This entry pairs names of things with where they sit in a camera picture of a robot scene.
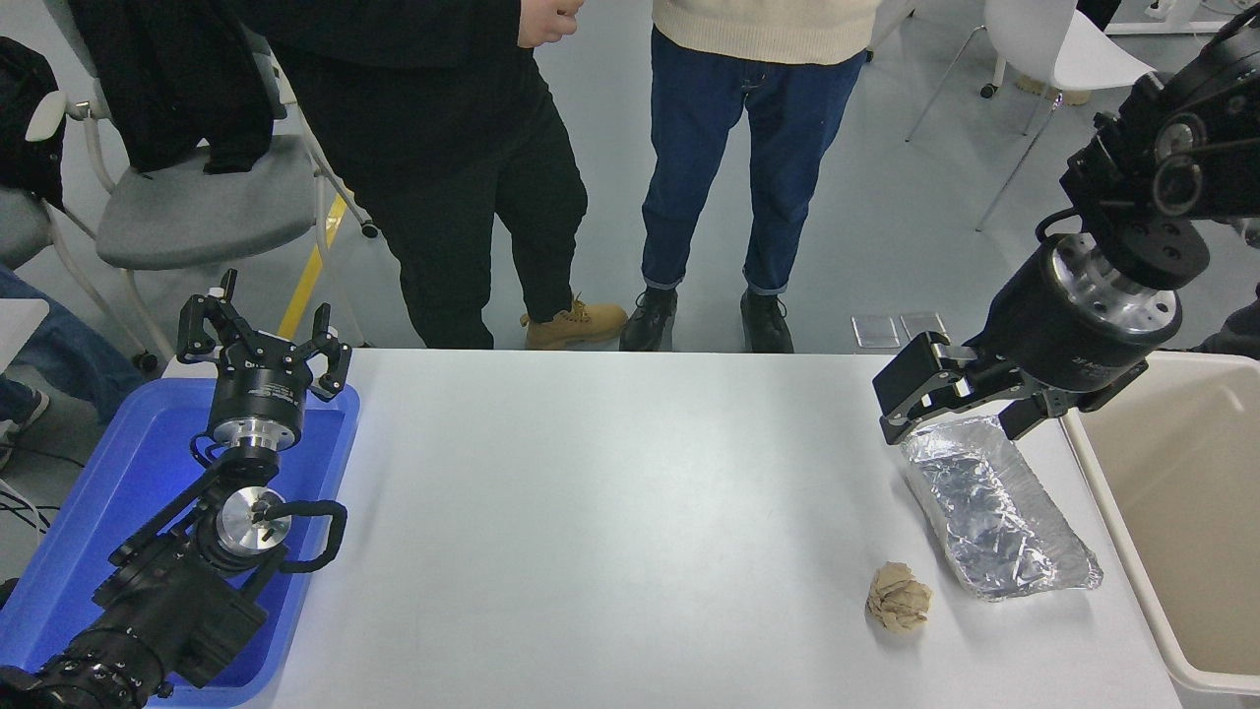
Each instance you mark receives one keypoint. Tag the large pale bin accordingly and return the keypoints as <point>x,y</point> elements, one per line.
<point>1191,512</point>

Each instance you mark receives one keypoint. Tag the white side table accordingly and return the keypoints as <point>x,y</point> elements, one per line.
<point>18,320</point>

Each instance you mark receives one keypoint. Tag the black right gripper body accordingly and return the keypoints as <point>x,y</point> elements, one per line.
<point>1043,335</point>

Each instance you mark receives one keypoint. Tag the white furniture base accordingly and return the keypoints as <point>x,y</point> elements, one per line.
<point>1171,25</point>

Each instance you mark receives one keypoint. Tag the grey padded chair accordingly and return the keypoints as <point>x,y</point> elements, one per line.
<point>207,212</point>
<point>20,226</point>

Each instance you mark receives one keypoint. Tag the black bag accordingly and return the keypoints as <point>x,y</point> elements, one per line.
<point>30,118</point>

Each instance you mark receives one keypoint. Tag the crumpled tan paper ball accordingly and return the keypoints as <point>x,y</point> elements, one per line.
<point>898,598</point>

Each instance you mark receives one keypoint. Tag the person's left hand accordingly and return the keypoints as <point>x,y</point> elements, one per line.
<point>541,20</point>

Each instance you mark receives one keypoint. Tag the silver foil tray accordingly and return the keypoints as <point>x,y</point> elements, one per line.
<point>994,512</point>

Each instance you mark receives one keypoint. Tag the blue plastic tray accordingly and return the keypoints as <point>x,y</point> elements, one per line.
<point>118,473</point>

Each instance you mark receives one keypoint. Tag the black jacket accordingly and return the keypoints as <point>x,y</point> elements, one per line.
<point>167,79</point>

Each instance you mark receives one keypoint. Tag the metal floor plate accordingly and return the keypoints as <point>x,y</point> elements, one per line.
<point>875,332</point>
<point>923,325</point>

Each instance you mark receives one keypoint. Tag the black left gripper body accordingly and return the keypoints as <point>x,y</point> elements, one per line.
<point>258,389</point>

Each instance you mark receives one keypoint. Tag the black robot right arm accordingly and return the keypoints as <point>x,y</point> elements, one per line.
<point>1171,167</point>

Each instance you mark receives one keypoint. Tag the white plastic chair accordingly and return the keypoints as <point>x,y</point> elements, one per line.
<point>1063,49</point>

